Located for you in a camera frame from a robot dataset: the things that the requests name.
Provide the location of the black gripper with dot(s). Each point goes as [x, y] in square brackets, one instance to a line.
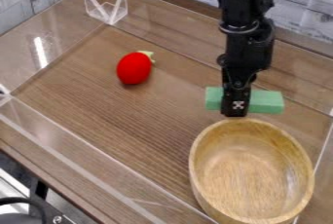
[246, 57]

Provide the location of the green rectangular block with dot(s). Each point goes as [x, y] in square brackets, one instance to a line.
[265, 102]

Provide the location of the light wooden bowl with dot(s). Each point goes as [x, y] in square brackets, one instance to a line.
[250, 173]

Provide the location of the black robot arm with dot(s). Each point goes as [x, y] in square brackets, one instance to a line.
[249, 32]

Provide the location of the red plush strawberry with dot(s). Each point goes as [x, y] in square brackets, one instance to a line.
[134, 67]

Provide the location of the clear acrylic corner bracket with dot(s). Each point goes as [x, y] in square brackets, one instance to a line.
[106, 12]

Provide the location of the clear acrylic tray wall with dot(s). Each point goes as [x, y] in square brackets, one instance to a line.
[110, 191]

